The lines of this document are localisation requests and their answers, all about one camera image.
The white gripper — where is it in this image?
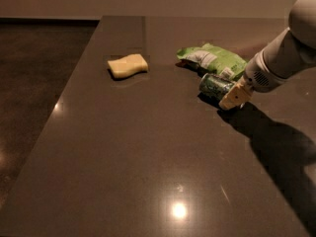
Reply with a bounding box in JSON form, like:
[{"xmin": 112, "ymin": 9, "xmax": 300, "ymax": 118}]
[{"xmin": 219, "ymin": 52, "xmax": 285, "ymax": 111}]

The green soda can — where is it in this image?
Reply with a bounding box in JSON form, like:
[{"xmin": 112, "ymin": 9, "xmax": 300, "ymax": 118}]
[{"xmin": 199, "ymin": 73, "xmax": 234, "ymax": 101}]

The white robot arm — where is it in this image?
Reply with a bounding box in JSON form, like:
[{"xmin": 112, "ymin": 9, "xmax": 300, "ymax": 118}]
[{"xmin": 219, "ymin": 0, "xmax": 316, "ymax": 110}]

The green rice chip bag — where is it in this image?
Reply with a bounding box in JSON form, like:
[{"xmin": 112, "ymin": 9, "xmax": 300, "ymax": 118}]
[{"xmin": 177, "ymin": 42, "xmax": 247, "ymax": 81}]

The yellow sponge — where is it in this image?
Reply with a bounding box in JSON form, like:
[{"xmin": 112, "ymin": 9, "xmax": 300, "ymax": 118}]
[{"xmin": 108, "ymin": 54, "xmax": 149, "ymax": 79}]

